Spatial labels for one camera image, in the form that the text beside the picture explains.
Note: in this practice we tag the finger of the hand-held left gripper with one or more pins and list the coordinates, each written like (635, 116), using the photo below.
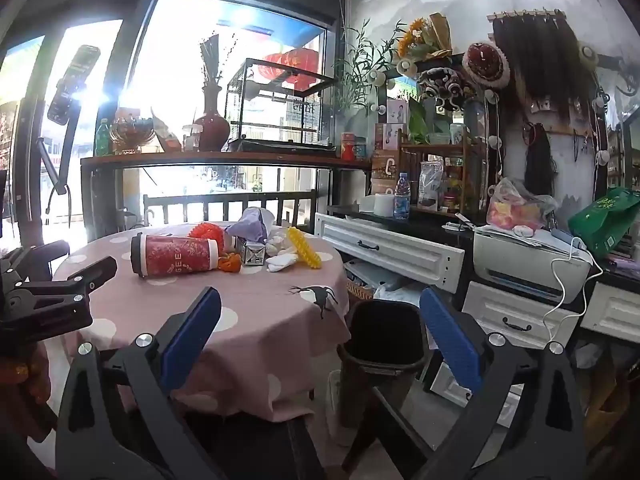
(45, 257)
(95, 271)

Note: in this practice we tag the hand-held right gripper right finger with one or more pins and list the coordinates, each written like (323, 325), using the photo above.
(450, 340)

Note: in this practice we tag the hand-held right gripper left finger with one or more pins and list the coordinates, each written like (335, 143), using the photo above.
(196, 335)

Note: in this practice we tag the dark trash bin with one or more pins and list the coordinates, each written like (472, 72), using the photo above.
(382, 330)

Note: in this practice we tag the red paper cup black lid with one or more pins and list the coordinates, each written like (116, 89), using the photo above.
(175, 257)

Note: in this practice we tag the milk carton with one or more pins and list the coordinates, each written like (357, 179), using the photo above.
(252, 252)

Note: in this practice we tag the orange foam net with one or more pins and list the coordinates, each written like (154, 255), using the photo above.
(205, 231)

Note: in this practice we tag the large white tissue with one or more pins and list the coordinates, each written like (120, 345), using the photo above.
(282, 262)

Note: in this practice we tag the yellow corn toy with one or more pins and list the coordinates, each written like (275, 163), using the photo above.
(305, 250)

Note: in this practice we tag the white drawer cabinet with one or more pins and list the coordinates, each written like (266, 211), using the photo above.
(515, 312)

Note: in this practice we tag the wicker basket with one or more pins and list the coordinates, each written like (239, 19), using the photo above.
(360, 290)

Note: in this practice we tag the white printer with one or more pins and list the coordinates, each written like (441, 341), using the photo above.
(525, 265)

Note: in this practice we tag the white drawer front panel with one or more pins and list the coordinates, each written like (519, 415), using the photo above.
(390, 252)

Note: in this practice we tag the green bottle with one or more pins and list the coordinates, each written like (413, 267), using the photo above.
(103, 140)

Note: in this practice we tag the white computer mouse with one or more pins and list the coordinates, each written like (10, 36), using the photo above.
(523, 230)

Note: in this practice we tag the black railing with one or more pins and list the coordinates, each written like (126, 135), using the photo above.
(225, 205)

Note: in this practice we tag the black chair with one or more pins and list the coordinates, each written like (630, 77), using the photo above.
(260, 452)

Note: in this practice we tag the ornate glass bowl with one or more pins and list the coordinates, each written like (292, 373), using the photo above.
(131, 132)

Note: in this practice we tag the clear water bottle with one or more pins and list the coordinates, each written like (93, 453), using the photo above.
(401, 200)

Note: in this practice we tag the clear bag of snacks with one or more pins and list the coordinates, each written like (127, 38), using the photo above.
(517, 207)

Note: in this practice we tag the white tissue roll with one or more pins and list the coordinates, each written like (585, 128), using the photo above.
(385, 205)

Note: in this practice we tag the grey snack packet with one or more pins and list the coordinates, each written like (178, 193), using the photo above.
(431, 185)

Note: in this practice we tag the wooden bar shelf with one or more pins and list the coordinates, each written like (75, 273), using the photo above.
(225, 159)

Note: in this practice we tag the smartphone on stand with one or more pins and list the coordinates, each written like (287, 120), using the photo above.
(74, 85)

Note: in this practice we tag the brown coffee box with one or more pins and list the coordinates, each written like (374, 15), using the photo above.
(386, 175)

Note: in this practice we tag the wooden rack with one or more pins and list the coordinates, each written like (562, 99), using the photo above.
(472, 160)

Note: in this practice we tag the red ceramic vase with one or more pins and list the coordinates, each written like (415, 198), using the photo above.
(212, 130)

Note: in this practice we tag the green gift bag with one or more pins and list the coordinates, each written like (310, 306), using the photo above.
(602, 220)

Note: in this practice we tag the teal tin can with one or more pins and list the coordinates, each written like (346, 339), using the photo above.
(360, 151)

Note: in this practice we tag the red tin can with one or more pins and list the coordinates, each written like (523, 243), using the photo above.
(348, 146)

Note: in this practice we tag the dried twigs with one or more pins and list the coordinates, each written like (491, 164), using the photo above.
(214, 60)

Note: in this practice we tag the black plush decoration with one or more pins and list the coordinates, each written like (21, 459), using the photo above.
(445, 87)

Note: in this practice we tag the vanity mirror with bulbs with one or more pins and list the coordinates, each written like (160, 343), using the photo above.
(400, 91)

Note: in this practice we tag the red round fur hat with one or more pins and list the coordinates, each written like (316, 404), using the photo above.
(485, 66)

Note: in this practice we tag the green bamboo plant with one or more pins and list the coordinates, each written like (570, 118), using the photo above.
(362, 70)

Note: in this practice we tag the red lantern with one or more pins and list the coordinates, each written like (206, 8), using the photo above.
(292, 65)

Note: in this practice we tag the hanging dark wigs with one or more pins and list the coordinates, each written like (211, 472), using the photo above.
(540, 65)

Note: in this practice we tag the sunflower bouquet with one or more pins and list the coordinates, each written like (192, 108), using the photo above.
(422, 37)

